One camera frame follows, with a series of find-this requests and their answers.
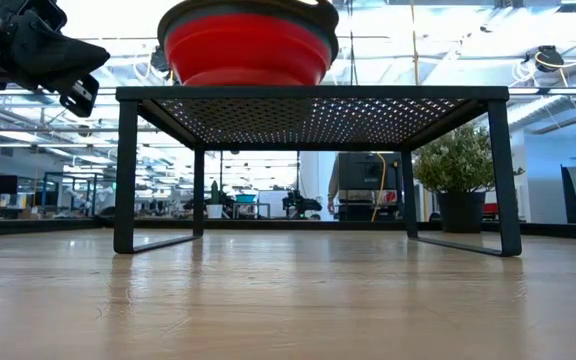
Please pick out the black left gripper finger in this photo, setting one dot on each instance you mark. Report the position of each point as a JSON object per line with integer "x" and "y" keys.
{"x": 58, "y": 57}

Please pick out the red grey collapsible colander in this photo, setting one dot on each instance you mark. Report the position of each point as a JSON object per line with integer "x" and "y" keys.
{"x": 248, "y": 47}

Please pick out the background black robot arm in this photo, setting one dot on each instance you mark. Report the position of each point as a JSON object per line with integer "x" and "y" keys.
{"x": 298, "y": 202}

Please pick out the teal bowl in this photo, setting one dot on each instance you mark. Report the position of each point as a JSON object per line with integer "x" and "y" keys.
{"x": 245, "y": 198}

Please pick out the black perforated metal shelf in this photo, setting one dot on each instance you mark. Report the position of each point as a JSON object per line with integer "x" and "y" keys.
{"x": 318, "y": 93}

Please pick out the potted green plant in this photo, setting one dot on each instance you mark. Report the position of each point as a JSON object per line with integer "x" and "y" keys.
{"x": 460, "y": 165}

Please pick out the red seat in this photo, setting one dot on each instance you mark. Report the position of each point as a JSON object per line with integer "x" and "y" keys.
{"x": 492, "y": 208}

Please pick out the black aluminium table frame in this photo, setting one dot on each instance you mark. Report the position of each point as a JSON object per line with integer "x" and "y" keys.
{"x": 43, "y": 226}

